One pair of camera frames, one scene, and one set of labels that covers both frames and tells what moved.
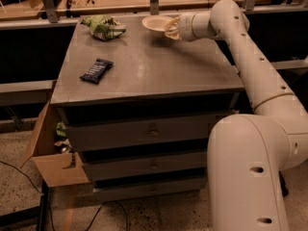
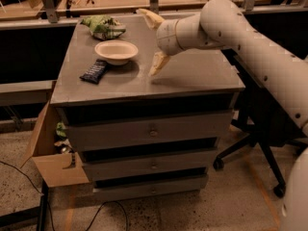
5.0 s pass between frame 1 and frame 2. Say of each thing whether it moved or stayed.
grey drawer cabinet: stayed
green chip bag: stayed
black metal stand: stayed
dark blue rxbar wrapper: stayed
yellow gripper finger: moved
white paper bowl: moved
